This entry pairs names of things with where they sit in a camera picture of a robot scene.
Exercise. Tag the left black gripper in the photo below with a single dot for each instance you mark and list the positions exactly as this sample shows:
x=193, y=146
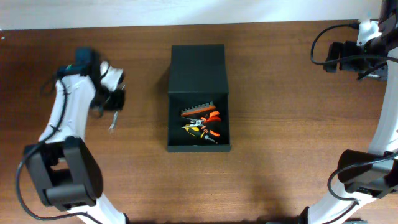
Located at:
x=119, y=102

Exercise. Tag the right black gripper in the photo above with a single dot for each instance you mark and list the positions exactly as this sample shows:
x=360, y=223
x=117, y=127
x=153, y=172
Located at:
x=346, y=49

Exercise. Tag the silver combination wrench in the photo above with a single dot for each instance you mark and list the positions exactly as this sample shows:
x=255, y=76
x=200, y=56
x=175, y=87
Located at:
x=112, y=127

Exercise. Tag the yellow black stubby screwdriver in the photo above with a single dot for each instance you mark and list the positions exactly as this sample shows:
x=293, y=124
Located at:
x=198, y=133

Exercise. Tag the dark green lidded box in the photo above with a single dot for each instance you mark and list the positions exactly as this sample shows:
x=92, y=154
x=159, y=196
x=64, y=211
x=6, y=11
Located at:
x=197, y=76

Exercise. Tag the orange bit holder strip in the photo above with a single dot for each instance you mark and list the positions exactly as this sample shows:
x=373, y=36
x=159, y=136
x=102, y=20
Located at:
x=198, y=109

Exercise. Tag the orange black needle-nose pliers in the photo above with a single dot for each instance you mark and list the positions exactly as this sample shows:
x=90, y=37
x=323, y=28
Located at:
x=202, y=121

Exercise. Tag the red handled cutting pliers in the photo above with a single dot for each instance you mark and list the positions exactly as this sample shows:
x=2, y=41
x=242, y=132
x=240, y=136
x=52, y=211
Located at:
x=211, y=128

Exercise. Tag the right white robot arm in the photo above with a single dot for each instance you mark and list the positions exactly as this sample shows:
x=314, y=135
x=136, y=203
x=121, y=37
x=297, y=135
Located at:
x=364, y=177

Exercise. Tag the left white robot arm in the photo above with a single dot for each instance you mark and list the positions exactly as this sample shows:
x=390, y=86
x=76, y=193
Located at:
x=63, y=170

